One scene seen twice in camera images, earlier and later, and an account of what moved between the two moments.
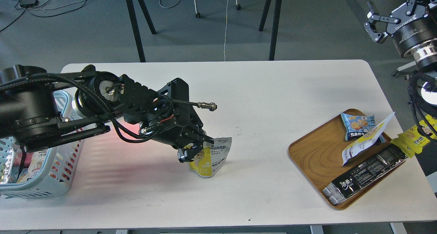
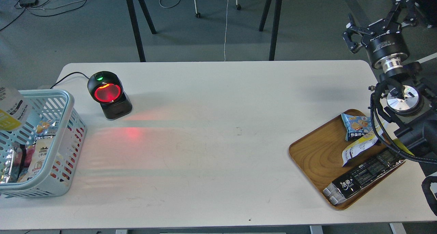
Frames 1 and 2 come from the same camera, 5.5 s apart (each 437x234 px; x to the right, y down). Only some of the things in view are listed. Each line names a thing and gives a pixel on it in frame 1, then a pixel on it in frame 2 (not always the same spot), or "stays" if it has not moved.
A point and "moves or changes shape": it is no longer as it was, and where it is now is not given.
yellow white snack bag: x=365 y=142 stays
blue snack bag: x=357 y=126 stays
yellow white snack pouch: x=212 y=159 moves or changes shape
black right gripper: x=420 y=27 -> x=390 y=51
